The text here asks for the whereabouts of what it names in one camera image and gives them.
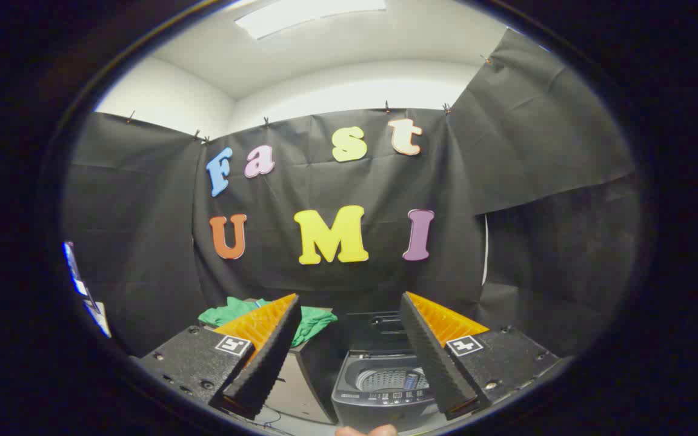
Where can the dark washing machine lid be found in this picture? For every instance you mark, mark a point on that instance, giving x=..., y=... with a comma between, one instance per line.
x=379, y=330

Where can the grey cabinet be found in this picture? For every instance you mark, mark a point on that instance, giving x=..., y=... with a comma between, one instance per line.
x=297, y=387

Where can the white stand with devices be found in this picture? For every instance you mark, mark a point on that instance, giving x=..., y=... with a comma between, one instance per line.
x=85, y=290

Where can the green polo shirt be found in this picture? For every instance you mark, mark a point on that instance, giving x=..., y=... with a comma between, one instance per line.
x=312, y=321

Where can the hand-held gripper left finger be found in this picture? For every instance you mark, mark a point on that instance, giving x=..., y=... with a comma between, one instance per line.
x=267, y=363

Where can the grey washing machine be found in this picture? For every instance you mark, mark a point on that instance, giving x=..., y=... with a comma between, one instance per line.
x=385, y=406

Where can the ceiling light panel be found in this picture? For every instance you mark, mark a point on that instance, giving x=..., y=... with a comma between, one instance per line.
x=306, y=15

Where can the row of backdrop clips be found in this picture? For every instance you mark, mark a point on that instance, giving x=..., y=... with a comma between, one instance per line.
x=387, y=108

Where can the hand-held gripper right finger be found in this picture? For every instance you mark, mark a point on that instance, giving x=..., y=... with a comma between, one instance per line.
x=434, y=363

